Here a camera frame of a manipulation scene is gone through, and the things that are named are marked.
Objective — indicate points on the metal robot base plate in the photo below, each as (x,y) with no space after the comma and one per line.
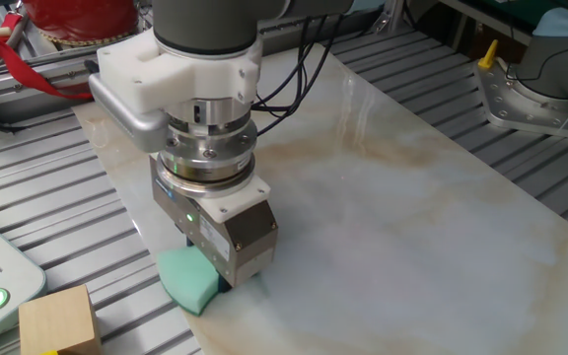
(506,106)

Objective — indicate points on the marble pattern board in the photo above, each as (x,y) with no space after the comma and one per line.
(387,222)

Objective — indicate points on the wooden block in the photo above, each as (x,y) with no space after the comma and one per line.
(57,320)

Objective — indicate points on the white teach pendant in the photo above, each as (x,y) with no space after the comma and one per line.
(3,281)

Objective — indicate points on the red round container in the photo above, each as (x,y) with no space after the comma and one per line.
(82,17)

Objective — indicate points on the green sponge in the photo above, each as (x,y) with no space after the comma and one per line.
(188,278)

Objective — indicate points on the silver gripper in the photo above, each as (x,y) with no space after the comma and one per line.
(252,236)

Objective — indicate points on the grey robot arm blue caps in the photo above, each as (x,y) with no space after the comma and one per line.
(200,74)

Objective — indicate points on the yellow plastic clip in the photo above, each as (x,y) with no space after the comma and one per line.
(488,56)

